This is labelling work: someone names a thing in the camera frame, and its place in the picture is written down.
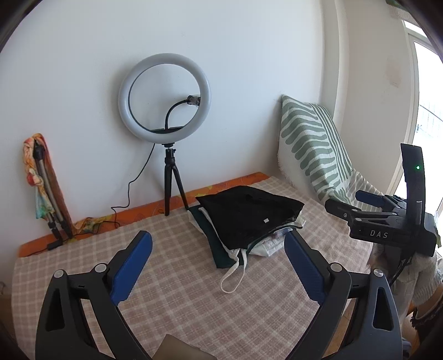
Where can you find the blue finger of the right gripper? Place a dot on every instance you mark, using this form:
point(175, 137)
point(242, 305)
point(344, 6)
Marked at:
point(386, 203)

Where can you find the white tote bag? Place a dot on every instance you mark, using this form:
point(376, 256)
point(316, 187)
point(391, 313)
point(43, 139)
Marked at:
point(265, 247)

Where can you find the black t-shirt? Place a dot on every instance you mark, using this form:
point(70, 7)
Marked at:
point(243, 215)

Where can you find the colourful floral scarf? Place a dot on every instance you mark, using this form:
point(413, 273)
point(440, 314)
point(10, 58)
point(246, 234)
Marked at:
point(32, 177)

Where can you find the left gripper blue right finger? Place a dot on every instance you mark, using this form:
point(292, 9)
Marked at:
point(309, 266)

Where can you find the black power adapter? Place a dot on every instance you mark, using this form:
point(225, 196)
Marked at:
point(55, 244)

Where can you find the green white striped pillow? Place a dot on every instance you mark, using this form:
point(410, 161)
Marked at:
point(313, 158)

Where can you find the orange patterned scarf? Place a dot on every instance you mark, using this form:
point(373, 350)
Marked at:
point(58, 200)

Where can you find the white ring light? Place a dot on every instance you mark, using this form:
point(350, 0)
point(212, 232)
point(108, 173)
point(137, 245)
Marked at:
point(164, 97)

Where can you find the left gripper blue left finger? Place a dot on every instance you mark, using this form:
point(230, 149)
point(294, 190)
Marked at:
point(127, 264)

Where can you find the dark green folded garment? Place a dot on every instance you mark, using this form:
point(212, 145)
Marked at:
point(219, 254)

